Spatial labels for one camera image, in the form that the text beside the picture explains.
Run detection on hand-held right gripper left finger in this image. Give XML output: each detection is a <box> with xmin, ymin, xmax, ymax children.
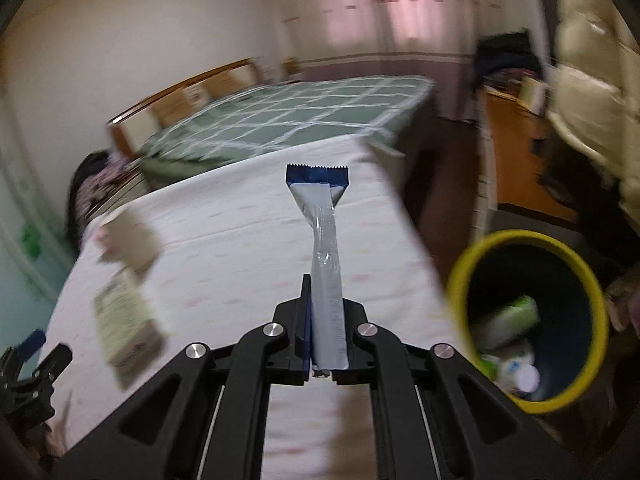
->
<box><xmin>52</xmin><ymin>274</ymin><xmax>313</xmax><ymax>480</ymax></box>

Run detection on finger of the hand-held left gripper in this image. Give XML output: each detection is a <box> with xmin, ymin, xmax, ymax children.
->
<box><xmin>17</xmin><ymin>329</ymin><xmax>47</xmax><ymax>358</ymax></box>
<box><xmin>30</xmin><ymin>342</ymin><xmax>74</xmax><ymax>386</ymax></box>

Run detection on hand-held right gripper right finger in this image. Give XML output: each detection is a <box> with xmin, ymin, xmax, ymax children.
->
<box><xmin>330</xmin><ymin>298</ymin><xmax>583</xmax><ymax>480</ymax></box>

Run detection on blue silver wrapper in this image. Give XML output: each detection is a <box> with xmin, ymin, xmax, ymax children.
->
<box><xmin>285</xmin><ymin>162</ymin><xmax>351</xmax><ymax>379</ymax></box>

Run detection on green white bottle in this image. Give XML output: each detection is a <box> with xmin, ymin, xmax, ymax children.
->
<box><xmin>472</xmin><ymin>295</ymin><xmax>542</xmax><ymax>352</ymax></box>

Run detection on yellow rimmed dark bin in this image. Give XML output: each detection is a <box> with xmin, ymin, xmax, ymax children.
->
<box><xmin>446</xmin><ymin>229</ymin><xmax>611</xmax><ymax>415</ymax></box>

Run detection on pale green packet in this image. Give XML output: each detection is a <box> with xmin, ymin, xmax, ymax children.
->
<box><xmin>93</xmin><ymin>270</ymin><xmax>167</xmax><ymax>392</ymax></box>

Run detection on sliding door wardrobe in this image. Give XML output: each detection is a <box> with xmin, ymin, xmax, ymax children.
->
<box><xmin>0</xmin><ymin>125</ymin><xmax>77</xmax><ymax>307</ymax></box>

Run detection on white paper cup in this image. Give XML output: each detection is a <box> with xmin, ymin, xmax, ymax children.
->
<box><xmin>102</xmin><ymin>207</ymin><xmax>164</xmax><ymax>277</ymax></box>

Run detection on pile of dark clothes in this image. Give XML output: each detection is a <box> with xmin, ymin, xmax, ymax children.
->
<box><xmin>65</xmin><ymin>149</ymin><xmax>147</xmax><ymax>257</ymax></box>

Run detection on white round container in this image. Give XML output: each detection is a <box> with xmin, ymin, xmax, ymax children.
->
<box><xmin>495</xmin><ymin>345</ymin><xmax>542</xmax><ymax>394</ymax></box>

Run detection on green checked blanket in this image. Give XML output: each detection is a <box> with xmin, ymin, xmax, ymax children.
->
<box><xmin>137</xmin><ymin>75</ymin><xmax>436</xmax><ymax>179</ymax></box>

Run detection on wooden bed headboard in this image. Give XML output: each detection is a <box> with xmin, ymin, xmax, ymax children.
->
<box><xmin>106</xmin><ymin>57</ymin><xmax>264</xmax><ymax>162</ymax></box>

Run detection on brown pillow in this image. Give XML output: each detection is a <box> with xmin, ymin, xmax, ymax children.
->
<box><xmin>152</xmin><ymin>91</ymin><xmax>202</xmax><ymax>129</ymax></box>
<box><xmin>205</xmin><ymin>71</ymin><xmax>252</xmax><ymax>102</ymax></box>

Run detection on wooden desk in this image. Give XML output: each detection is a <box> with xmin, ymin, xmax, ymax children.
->
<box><xmin>476</xmin><ymin>85</ymin><xmax>582</xmax><ymax>227</ymax></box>

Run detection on pink white curtains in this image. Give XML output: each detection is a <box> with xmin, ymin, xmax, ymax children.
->
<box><xmin>260</xmin><ymin>0</ymin><xmax>547</xmax><ymax>122</ymax></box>

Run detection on green book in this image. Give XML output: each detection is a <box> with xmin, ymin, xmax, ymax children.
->
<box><xmin>520</xmin><ymin>76</ymin><xmax>549</xmax><ymax>117</ymax></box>

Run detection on black bag pile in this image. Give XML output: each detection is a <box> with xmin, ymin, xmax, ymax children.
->
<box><xmin>472</xmin><ymin>30</ymin><xmax>544</xmax><ymax>92</ymax></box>

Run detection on cream puffy jacket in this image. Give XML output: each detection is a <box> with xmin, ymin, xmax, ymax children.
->
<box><xmin>542</xmin><ymin>0</ymin><xmax>640</xmax><ymax>272</ymax></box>

